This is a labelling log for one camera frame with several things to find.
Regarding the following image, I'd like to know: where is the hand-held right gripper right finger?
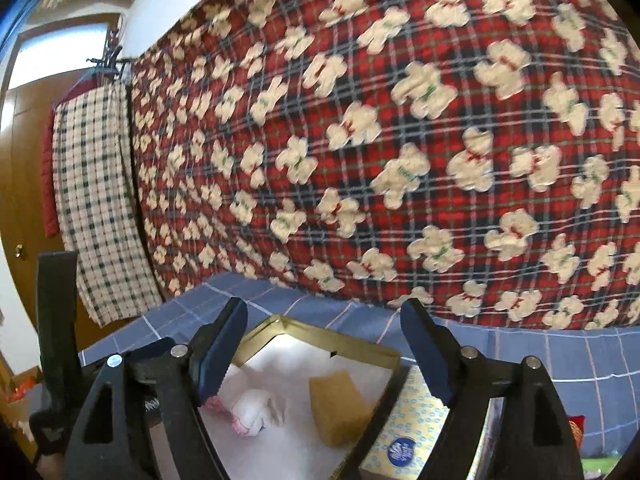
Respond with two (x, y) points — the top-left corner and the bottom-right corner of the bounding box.
(399, 299), (586, 480)

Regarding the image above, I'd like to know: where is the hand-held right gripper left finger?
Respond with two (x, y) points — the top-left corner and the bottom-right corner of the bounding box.
(62, 297), (249, 480)

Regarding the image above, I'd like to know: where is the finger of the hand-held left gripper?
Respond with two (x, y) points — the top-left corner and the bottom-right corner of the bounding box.
(30, 251), (83, 461)

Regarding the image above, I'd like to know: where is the gold rimmed box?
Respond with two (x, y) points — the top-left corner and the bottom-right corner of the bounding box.
(150, 315), (401, 480)

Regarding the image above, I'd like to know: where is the white pink rolled cloth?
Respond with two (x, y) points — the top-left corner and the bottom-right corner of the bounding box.
(202, 389), (286, 436)

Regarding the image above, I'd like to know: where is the yellow patterned tissue pack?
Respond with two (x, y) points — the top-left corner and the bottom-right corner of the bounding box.
(360, 365), (493, 480)

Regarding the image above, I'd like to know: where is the yellow sponge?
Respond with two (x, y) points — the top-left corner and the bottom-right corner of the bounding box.
(308, 371), (376, 447)

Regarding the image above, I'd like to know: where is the red hanging garment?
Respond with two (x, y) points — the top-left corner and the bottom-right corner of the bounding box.
(41, 110), (63, 238)

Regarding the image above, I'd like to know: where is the checked hanging cloth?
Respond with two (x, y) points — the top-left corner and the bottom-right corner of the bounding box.
(52, 82), (163, 328)

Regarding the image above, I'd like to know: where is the blue checked bed sheet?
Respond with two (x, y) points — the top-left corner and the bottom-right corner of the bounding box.
(80, 272), (640, 461)

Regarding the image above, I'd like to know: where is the wooden door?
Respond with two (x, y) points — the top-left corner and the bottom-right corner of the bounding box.
(0, 80), (71, 376)

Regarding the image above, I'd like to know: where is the dark clothes hanger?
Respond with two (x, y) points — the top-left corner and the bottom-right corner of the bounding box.
(85, 27), (133, 81)

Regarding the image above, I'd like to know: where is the door transom window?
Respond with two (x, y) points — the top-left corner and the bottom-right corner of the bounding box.
(10, 25), (121, 88)

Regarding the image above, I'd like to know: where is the red plaid bear blanket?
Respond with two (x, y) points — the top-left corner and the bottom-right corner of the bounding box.
(127, 0), (640, 331)

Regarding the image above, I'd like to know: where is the red gold drawstring pouch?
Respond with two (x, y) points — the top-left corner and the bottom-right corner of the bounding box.
(567, 415), (588, 451)

